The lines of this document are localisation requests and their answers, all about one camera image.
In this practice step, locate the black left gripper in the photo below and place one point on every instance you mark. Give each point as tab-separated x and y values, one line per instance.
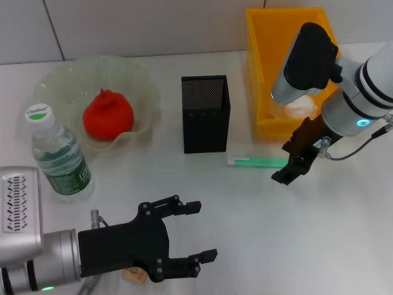
129	246

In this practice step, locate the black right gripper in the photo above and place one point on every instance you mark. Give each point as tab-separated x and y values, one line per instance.
314	138

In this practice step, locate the mint green utility knife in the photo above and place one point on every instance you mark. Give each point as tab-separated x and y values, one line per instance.
261	162

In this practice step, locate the white paper ball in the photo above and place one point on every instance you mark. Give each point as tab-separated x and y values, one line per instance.
301	107

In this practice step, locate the clear green-label water bottle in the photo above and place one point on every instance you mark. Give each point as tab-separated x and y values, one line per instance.
61	159

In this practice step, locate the beige eraser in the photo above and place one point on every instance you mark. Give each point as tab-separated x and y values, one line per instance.
135	275

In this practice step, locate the black mesh pen holder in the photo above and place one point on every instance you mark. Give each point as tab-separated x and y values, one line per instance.
204	129

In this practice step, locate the pale green glass fruit plate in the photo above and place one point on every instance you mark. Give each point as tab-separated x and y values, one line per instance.
67	80

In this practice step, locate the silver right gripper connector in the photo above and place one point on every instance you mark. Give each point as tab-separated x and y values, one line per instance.
324	148

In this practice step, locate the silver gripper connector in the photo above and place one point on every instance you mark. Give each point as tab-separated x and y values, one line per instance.
94	218
324	148

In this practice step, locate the yellow plastic bin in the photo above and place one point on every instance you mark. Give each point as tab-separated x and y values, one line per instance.
264	61

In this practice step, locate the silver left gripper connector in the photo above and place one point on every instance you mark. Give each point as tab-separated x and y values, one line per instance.
94	218

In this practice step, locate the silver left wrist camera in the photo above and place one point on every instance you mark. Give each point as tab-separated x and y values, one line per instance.
20	212

